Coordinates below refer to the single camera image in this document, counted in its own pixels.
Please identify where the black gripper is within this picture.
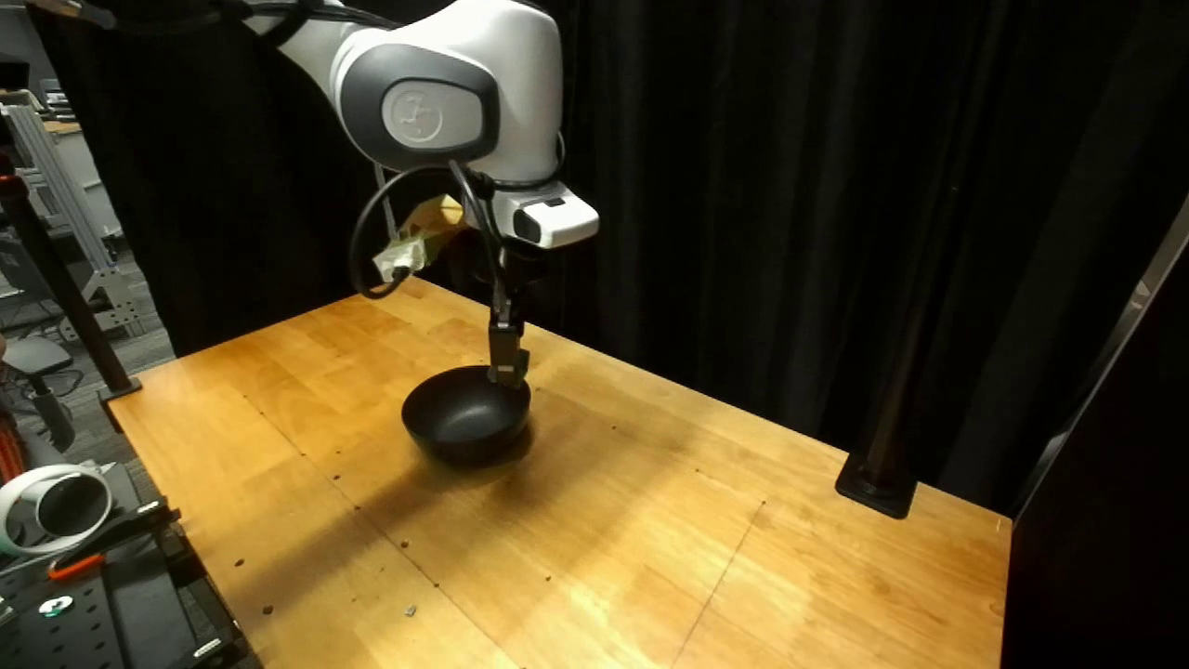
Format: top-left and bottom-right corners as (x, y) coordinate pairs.
(460, 172), (534, 391)

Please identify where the black bowl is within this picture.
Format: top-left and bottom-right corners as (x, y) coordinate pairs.
(398, 365), (534, 473)

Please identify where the black curtain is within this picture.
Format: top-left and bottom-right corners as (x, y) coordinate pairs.
(34, 0), (1189, 518)

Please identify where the black pole with square foot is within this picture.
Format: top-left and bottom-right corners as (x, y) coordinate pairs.
(832, 182), (960, 519)

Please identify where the black stand pole with foot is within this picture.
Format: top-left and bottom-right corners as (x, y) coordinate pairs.
(0, 172), (145, 400)

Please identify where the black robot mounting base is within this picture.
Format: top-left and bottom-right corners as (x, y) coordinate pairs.
(0, 456), (266, 669)

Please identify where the white VR headset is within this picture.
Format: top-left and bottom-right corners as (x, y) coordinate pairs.
(0, 456), (118, 556)

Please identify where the grey background ladder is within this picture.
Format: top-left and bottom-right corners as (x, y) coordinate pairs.
(0, 85), (131, 313)

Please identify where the black side panel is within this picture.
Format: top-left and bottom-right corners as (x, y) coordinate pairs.
(998, 192), (1189, 669)

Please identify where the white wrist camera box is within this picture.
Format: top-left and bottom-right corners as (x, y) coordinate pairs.
(510, 182), (603, 254)

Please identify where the tan cable connector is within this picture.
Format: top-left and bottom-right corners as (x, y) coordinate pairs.
(369, 190), (472, 278)

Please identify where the black cable loop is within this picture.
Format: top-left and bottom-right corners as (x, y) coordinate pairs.
(346, 159), (512, 328)

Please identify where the orange handled tool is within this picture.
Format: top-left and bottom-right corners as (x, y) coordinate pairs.
(45, 548), (110, 588)

